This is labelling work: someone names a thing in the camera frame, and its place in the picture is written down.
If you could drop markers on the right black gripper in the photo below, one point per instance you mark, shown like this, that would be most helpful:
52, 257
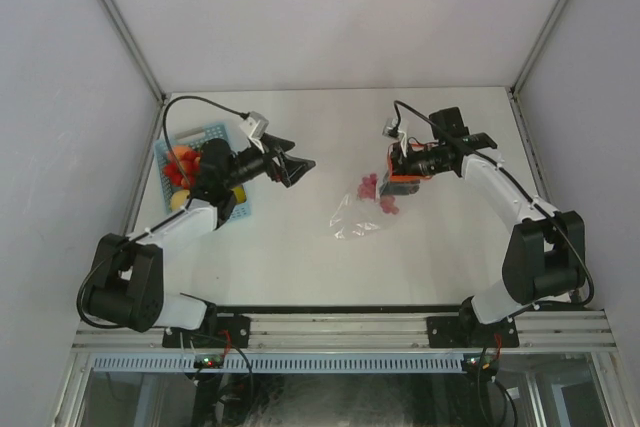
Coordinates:
402, 164

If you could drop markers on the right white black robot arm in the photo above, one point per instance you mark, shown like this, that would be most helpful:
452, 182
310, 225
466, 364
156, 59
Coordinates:
545, 256

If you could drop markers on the clear zip top bag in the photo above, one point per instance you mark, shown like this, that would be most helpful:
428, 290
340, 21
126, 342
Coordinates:
354, 218

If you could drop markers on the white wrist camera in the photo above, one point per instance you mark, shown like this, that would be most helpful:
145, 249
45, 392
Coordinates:
396, 130
253, 126

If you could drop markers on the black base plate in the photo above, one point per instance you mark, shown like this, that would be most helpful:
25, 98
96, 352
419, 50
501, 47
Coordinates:
216, 332
449, 332

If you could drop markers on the red fake grape bunch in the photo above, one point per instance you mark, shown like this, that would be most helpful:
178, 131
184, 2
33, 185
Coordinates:
368, 190

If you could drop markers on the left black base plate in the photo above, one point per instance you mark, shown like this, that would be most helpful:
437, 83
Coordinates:
216, 332

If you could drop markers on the yellow fake lemon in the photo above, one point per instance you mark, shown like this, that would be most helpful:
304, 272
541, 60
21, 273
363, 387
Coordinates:
239, 194

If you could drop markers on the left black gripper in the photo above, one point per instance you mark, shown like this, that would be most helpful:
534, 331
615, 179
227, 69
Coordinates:
290, 169

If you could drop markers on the aluminium front rail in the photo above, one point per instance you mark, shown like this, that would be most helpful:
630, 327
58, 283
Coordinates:
538, 332

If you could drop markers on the orange fake peach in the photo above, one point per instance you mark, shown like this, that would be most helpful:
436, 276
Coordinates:
182, 152

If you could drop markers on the yellow fake pear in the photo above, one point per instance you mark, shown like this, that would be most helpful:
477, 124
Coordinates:
179, 200

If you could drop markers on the light blue slotted cable duct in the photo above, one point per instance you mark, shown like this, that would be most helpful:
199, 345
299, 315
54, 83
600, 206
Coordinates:
291, 363

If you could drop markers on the red fake strawberries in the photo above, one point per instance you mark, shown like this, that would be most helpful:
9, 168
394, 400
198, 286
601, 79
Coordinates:
183, 173

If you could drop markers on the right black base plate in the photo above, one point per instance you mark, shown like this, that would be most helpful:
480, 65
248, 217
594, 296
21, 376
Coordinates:
449, 332

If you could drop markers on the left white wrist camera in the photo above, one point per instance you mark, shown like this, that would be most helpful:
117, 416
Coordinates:
253, 126

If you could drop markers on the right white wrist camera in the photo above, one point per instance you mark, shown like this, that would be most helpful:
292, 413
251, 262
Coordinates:
396, 130

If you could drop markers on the light blue plastic basket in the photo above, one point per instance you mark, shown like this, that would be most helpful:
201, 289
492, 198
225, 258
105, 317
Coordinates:
194, 138

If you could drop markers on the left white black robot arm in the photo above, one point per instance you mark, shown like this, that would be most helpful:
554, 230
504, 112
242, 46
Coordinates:
125, 285

